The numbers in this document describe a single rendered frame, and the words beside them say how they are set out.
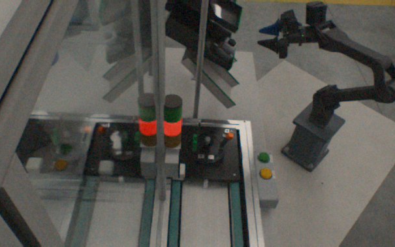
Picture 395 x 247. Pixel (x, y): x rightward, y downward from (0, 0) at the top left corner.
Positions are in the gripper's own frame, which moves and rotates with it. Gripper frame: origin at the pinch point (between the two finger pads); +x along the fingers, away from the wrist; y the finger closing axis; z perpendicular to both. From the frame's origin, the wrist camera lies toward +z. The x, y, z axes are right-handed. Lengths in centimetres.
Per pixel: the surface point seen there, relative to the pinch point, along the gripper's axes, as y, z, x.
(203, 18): 8.9, 13.7, 19.2
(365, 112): -19, -57, -41
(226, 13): -1.1, 9.1, 13.7
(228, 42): 1.1, -1.3, 13.8
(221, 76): -6.2, -23.1, 20.3
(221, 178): 38, -31, 15
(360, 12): -265, -156, -76
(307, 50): -182, -142, -20
